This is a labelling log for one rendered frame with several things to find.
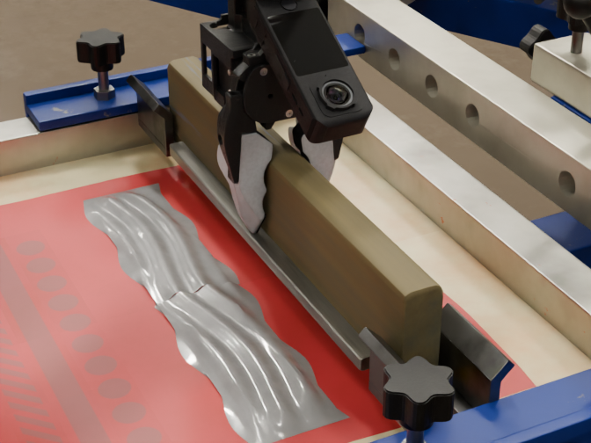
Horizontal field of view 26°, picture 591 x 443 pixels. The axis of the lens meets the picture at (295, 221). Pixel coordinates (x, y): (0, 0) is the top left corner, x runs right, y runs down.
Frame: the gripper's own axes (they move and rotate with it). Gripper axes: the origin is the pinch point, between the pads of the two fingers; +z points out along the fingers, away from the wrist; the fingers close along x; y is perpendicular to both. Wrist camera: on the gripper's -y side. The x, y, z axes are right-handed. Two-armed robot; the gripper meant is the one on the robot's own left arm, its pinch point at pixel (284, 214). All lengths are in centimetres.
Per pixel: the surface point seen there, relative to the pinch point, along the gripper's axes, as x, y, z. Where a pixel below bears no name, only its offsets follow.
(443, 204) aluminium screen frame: -14.6, 0.1, 2.9
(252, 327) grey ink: 5.7, -6.3, 4.8
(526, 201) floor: -128, 134, 101
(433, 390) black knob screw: 4.8, -29.0, -5.1
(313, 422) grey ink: 6.4, -17.5, 5.2
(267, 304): 3.1, -3.4, 5.3
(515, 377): -8.6, -19.3, 5.3
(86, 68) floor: -60, 254, 100
